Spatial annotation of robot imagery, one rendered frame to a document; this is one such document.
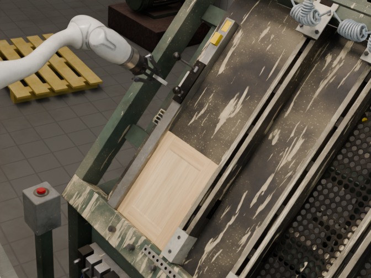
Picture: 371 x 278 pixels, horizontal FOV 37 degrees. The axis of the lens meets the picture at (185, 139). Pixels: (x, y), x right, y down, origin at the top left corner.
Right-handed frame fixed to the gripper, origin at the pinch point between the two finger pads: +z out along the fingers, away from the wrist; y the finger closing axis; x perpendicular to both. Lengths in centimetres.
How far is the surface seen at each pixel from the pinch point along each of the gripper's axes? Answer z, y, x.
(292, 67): 11, -31, 43
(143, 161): 11.6, 32.8, 6.8
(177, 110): 11.7, 6.7, 6.9
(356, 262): 9, 16, 104
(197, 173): 14.0, 23.5, 31.8
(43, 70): 153, 45, -265
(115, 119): 10.6, 25.9, -19.6
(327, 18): 5, -52, 48
